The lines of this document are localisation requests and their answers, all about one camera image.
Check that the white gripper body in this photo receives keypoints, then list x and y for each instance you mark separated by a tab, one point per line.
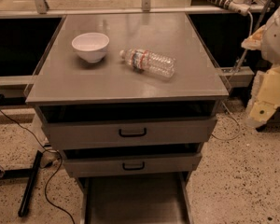
277	39

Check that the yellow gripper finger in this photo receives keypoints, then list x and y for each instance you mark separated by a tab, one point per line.
253	42
265	97

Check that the clear plastic water bottle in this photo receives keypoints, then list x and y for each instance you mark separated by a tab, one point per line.
148	61

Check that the grey drawer cabinet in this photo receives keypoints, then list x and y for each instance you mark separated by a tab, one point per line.
129	100

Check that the grey open bottom drawer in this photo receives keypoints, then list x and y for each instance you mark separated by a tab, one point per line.
136	199

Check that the grey middle drawer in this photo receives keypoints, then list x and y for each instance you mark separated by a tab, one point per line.
166	163

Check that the grey top drawer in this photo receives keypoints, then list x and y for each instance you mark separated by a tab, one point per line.
84	135

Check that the white power strip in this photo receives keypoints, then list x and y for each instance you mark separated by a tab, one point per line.
237	6

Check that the white ceramic bowl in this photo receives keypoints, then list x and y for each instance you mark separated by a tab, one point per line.
91	47

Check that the black middle drawer handle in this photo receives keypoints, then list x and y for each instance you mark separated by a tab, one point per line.
133	166

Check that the black drawer handle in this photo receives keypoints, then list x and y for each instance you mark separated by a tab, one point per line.
132	133
133	166

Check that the black top drawer handle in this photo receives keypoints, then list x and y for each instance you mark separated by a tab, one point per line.
132	133

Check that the metal frame rail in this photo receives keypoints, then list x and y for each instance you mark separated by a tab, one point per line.
115	10

